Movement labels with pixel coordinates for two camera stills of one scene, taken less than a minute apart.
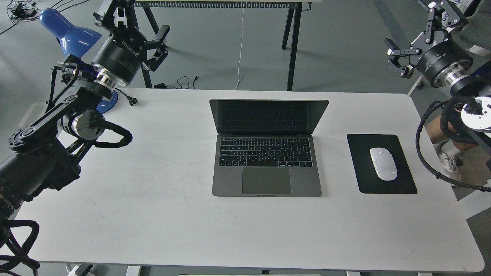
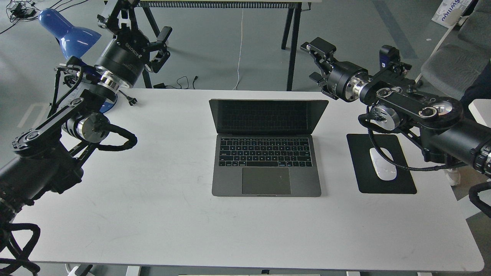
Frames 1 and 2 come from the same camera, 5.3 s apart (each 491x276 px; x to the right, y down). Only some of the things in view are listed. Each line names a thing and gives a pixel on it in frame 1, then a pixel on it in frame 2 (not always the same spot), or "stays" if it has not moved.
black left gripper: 124,53 stays
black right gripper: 438,56 → 345,79
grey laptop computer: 266,148 stays
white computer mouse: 384,163 stays
